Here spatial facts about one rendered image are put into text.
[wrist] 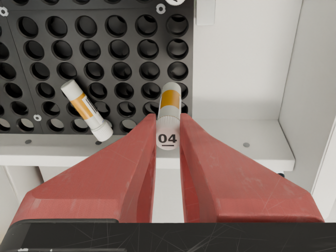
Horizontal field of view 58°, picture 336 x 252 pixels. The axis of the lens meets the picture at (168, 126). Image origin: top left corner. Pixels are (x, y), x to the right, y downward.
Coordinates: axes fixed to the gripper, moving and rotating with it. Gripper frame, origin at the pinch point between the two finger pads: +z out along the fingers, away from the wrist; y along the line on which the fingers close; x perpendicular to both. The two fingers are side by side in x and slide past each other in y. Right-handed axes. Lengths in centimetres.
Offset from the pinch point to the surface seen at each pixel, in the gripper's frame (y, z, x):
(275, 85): -9.3, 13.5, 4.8
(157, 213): 1.6, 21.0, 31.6
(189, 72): -1.4, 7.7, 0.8
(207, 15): -2.9, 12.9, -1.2
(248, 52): -6.5, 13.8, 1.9
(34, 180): 20.6, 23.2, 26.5
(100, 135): 4.7, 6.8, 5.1
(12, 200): 21.0, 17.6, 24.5
